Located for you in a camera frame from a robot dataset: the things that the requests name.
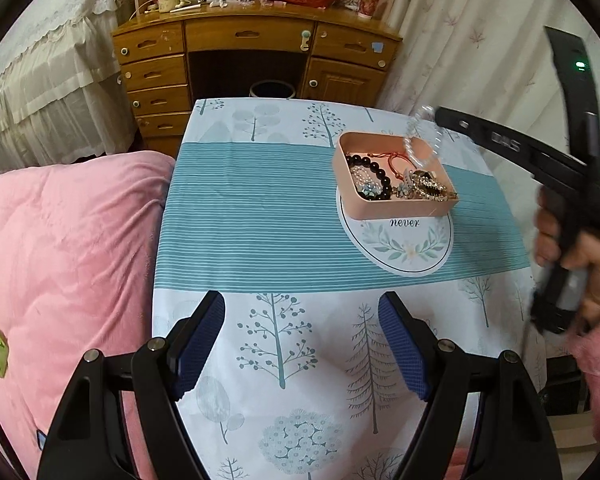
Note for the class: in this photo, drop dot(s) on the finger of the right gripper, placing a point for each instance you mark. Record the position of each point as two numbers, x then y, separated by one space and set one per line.
505 145

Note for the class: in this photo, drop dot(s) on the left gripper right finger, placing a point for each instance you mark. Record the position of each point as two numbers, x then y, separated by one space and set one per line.
512 438

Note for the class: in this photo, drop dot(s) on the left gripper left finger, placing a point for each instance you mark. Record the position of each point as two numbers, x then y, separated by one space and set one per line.
88 437

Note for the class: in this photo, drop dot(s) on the right hand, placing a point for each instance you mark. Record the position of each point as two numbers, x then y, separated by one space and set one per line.
585 254

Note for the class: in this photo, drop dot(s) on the gold leaf brooch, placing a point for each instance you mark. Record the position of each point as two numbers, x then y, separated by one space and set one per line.
423 185

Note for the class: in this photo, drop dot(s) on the pink cardboard tray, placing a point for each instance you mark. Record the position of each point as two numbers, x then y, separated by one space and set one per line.
362 156

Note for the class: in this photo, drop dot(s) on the blue flower brooch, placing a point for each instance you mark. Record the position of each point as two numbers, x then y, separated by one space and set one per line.
370 190

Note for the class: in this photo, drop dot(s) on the printed tablecloth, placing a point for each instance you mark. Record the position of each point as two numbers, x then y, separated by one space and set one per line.
300 383

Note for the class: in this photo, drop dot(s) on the pink quilt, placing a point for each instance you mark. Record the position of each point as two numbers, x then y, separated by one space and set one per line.
78 246

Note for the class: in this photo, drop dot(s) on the wooden desk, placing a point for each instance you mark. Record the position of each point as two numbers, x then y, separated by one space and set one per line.
173 63

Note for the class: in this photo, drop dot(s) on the floral paper cup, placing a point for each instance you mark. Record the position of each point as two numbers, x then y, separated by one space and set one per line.
367 8

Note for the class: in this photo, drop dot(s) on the black waste bin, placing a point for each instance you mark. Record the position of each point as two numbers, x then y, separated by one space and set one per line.
272 89

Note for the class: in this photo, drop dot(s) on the white lace covered furniture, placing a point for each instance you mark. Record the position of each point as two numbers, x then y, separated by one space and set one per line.
61 95

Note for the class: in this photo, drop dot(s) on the white mug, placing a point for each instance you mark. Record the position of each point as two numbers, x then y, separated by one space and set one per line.
167 6

